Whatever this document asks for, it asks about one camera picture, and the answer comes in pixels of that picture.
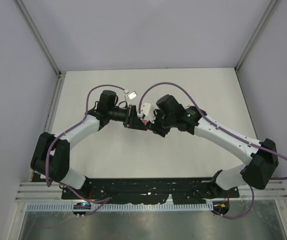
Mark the aluminium frame rail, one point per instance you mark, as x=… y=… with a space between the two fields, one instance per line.
x=39 y=192

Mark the right aluminium corner post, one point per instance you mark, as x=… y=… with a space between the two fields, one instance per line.
x=256 y=34

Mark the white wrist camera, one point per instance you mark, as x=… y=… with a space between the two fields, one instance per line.
x=129 y=96
x=147 y=111

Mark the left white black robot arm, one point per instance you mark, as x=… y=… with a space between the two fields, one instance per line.
x=51 y=156

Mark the left aluminium corner post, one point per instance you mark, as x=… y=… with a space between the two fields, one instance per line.
x=37 y=35

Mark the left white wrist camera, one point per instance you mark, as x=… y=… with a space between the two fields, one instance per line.
x=129 y=96

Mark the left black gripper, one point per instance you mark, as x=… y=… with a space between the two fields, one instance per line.
x=135 y=121

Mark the white slotted cable duct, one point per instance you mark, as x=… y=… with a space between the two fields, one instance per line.
x=75 y=206

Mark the aluminium corner post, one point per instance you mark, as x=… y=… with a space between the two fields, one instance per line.
x=37 y=35
x=256 y=34

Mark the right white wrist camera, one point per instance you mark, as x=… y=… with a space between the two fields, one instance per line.
x=147 y=111

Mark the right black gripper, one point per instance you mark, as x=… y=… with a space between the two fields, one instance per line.
x=156 y=129

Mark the pink weekly pill organizer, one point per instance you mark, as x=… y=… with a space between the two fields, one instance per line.
x=145 y=122

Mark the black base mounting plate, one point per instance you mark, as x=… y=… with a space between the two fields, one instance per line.
x=153 y=191

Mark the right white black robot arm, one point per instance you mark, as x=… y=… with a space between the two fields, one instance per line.
x=258 y=161

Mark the left side aluminium rail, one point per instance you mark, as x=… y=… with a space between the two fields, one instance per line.
x=53 y=102

